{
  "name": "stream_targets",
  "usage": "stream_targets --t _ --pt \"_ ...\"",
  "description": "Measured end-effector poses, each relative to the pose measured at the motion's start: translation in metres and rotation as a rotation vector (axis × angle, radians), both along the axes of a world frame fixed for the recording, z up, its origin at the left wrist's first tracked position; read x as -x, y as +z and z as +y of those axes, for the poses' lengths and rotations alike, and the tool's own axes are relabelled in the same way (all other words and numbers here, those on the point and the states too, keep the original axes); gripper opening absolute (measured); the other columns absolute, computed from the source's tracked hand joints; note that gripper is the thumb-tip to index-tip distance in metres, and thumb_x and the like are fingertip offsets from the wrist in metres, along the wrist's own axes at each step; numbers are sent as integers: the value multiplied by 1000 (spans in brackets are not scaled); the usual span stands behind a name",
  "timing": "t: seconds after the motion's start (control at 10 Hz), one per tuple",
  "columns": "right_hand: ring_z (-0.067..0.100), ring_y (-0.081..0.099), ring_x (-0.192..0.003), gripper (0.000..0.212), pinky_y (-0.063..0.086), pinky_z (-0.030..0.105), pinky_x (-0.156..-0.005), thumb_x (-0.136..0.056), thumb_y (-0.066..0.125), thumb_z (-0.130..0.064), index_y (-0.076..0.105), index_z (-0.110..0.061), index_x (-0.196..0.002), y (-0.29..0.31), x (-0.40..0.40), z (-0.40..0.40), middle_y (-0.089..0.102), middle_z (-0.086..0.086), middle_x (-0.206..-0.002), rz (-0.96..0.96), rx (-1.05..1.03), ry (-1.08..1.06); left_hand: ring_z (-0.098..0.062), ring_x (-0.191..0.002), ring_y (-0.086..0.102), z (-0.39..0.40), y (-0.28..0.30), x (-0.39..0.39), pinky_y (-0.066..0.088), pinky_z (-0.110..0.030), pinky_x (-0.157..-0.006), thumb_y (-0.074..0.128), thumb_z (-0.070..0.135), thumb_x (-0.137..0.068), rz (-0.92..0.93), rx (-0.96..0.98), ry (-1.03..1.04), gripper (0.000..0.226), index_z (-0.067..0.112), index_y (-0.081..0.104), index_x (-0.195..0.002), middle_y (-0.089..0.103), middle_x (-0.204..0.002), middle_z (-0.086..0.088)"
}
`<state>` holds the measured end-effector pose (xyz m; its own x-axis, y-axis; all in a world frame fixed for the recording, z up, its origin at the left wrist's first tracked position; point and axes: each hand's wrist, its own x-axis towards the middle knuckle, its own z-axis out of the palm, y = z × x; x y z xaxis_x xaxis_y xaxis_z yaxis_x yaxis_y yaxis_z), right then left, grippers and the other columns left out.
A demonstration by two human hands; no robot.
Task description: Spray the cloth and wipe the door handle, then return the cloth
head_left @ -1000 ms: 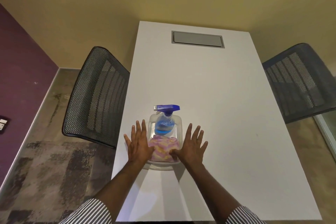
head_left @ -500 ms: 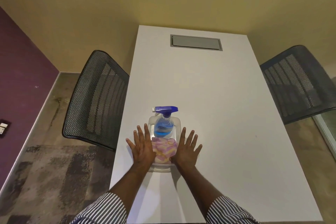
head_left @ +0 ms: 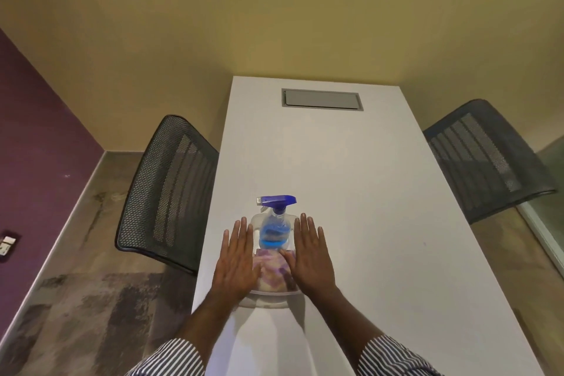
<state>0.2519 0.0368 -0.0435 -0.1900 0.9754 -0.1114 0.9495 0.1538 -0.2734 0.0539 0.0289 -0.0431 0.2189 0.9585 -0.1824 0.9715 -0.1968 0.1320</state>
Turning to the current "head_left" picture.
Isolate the person's left hand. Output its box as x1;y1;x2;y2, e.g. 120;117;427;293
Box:
210;216;262;307

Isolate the person's right hand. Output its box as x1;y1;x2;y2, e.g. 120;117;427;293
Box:
280;212;338;302

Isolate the purple striped cleaning cloth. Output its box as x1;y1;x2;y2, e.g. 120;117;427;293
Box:
254;249;298;293

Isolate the blue spray bottle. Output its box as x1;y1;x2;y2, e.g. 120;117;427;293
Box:
255;194;298;251

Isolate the person's right forearm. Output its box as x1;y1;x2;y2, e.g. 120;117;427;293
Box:
310;287;389;364

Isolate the person's left forearm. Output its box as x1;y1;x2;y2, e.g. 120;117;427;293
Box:
176;296;240;361

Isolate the clear plastic container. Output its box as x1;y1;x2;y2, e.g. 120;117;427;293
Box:
237;212;303;310

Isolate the black mesh office chair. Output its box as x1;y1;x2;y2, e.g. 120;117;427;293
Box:
115;114;220;276
422;99;558;226

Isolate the striped shirt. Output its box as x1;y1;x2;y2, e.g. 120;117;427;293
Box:
125;335;444;376

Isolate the grey table cable hatch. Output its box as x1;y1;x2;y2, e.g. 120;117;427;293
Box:
281;88;365;112

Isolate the black wall outlet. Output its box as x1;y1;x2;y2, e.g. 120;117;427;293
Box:
0;231;21;263

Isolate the plain glass partition wall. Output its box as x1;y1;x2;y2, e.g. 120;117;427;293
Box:
516;135;564;280

